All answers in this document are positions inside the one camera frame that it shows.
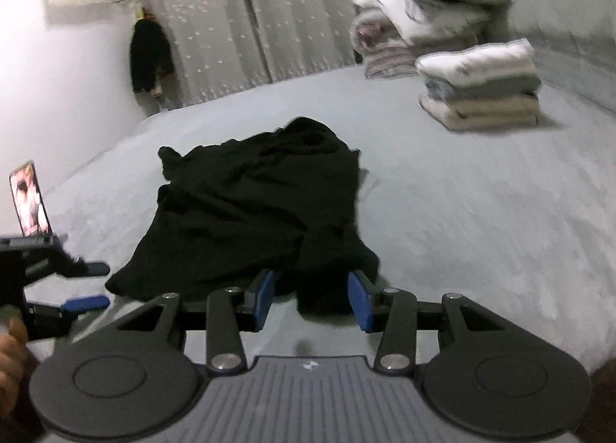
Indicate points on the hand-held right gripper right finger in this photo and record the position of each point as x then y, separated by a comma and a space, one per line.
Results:
358, 301

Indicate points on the star-print grey curtain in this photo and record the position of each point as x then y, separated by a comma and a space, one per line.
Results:
202, 14
313, 5

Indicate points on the beige folded garment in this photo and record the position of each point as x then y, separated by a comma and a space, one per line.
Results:
481, 115

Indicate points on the black fluffy hanging garment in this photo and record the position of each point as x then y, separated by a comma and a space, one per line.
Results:
149, 53

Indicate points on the white folded garment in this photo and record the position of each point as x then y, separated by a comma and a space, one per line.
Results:
476, 65

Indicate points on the grey folded garment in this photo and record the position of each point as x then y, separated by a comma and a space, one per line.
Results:
491, 86

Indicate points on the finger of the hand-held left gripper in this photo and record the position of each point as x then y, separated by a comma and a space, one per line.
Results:
72, 268
86, 303

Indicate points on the folded floral quilt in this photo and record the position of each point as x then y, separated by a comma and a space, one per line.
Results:
385, 48

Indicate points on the person's left forearm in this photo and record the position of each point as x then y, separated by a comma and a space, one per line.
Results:
12, 409

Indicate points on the person's left hand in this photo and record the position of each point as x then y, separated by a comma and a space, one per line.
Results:
14, 346

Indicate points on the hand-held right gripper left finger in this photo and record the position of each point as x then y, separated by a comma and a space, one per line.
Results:
265, 296

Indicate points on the smartphone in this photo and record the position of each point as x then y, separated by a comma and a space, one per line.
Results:
29, 202

